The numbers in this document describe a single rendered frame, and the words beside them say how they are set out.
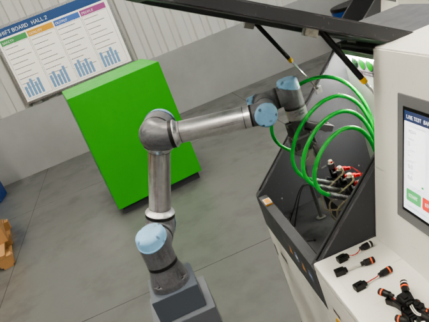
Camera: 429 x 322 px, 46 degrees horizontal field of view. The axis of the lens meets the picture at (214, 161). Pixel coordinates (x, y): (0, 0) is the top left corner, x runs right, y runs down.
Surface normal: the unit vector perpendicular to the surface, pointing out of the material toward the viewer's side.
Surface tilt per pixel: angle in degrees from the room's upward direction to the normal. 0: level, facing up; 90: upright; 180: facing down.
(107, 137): 90
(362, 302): 0
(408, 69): 76
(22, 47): 90
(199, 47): 90
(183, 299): 90
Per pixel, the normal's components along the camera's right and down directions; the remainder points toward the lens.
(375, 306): -0.34, -0.88
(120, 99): 0.34, 0.22
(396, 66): -0.98, 0.16
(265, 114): -0.04, 0.37
